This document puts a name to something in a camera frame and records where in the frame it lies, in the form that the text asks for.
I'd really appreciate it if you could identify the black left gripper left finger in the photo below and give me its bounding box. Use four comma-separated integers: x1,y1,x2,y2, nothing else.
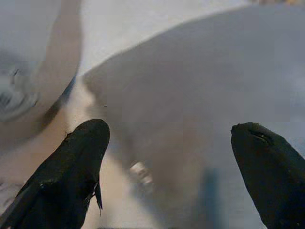
0,118,111,229

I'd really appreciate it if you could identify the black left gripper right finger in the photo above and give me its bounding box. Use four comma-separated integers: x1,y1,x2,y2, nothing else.
230,121,305,229

